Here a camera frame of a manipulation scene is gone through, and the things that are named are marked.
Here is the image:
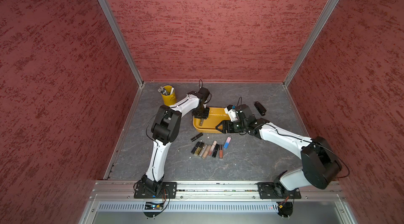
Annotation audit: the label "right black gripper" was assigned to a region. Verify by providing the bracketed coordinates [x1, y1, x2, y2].
[216, 119, 247, 134]

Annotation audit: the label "yellow plastic storage box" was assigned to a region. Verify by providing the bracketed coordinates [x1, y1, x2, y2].
[193, 107, 230, 134]

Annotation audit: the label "pink blue gradient lipstick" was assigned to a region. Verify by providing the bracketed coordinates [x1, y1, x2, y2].
[223, 136, 231, 149]

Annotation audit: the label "silver cap coral lip gloss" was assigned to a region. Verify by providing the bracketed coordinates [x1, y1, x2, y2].
[219, 145, 224, 159]

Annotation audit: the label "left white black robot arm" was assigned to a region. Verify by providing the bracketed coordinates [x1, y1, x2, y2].
[140, 86, 211, 196]

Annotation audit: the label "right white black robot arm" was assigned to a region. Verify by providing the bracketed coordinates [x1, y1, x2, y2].
[222, 118, 343, 197]

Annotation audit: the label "black round lipstick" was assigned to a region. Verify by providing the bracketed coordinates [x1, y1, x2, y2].
[211, 144, 221, 158]

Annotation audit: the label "beige lipstick tube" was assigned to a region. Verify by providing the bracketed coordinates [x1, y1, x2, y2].
[202, 145, 211, 159]

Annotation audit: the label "gold black square lipstick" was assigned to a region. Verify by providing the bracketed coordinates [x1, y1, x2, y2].
[194, 142, 205, 156]

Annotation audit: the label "silver lipstick tube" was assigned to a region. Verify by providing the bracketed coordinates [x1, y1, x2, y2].
[198, 144, 208, 157]

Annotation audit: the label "pink beige lip gloss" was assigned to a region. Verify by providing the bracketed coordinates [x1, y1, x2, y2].
[208, 140, 217, 156]

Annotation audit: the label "black rectangular block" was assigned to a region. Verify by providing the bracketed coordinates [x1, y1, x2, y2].
[254, 102, 267, 116]

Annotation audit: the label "yellow metal pen cup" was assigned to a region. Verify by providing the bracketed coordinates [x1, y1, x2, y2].
[162, 90, 177, 106]

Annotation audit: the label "pens in yellow cup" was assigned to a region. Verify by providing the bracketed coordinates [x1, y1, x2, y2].
[158, 85, 174, 96]

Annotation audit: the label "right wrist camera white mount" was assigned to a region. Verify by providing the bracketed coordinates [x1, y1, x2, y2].
[224, 105, 239, 122]

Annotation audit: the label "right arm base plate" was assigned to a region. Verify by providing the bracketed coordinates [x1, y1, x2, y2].
[257, 182, 302, 200]

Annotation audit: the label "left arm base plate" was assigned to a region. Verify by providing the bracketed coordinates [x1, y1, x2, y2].
[133, 181, 177, 199]

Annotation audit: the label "aluminium front rail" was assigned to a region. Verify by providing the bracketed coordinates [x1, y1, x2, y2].
[89, 180, 347, 202]

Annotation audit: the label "right aluminium corner post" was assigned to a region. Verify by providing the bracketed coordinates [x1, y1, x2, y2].
[283, 0, 340, 88]

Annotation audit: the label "aluminium corner post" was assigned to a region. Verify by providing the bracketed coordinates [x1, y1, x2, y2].
[98, 0, 144, 88]
[283, 0, 340, 88]

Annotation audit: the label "left aluminium corner post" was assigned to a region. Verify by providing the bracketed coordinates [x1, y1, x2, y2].
[98, 0, 144, 88]

